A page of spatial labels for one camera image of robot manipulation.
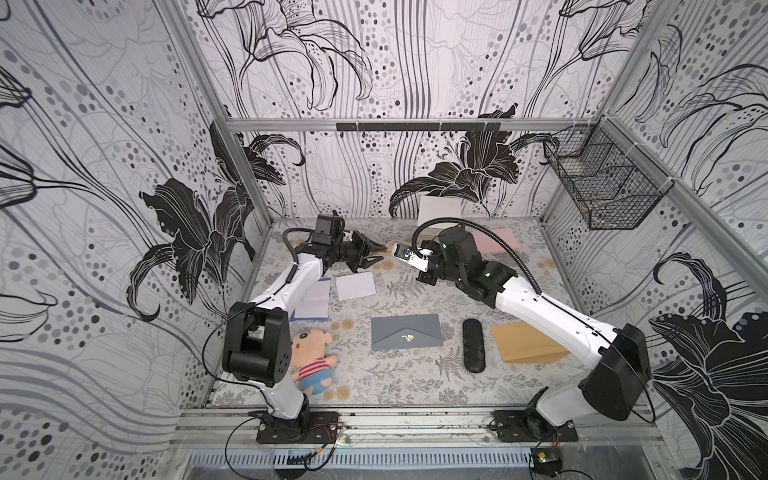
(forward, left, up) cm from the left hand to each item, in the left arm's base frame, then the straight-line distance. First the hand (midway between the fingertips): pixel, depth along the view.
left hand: (386, 251), depth 83 cm
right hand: (-2, -7, +5) cm, 9 cm away
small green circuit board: (-46, -40, -21) cm, 65 cm away
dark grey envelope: (-16, -7, -19) cm, 25 cm away
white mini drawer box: (+31, -18, -11) cm, 38 cm away
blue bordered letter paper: (0, +10, -19) cm, 22 cm away
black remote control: (-22, -26, -17) cm, 38 cm away
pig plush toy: (-25, +20, -15) cm, 35 cm away
